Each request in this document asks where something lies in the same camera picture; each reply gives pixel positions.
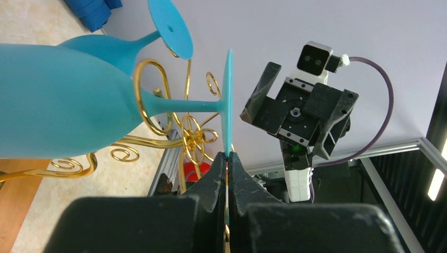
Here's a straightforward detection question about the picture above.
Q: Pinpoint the blue cloth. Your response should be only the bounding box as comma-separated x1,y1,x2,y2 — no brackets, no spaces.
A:
64,0,123,32

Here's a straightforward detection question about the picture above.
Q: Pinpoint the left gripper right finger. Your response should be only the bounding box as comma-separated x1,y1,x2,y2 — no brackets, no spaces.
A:
228,152,404,252

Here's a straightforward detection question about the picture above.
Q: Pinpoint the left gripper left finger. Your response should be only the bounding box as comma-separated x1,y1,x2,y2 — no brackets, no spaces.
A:
44,152,227,252

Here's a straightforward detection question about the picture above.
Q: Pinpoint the gold wire glass rack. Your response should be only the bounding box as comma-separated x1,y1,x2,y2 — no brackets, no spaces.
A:
0,48,235,253

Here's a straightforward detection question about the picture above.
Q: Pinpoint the blue plastic wine glass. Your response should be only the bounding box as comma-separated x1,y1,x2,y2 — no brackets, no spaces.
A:
0,43,235,160

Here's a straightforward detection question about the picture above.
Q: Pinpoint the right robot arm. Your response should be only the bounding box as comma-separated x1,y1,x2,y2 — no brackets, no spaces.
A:
240,62,358,202

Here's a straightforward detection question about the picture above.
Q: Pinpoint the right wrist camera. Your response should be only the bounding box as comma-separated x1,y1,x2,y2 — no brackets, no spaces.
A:
288,41,351,85

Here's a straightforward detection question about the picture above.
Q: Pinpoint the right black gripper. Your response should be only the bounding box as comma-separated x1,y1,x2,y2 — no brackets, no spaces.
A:
240,62,359,160

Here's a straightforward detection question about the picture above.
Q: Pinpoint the red plastic wine glass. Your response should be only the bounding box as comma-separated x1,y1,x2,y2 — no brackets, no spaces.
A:
183,162,211,183

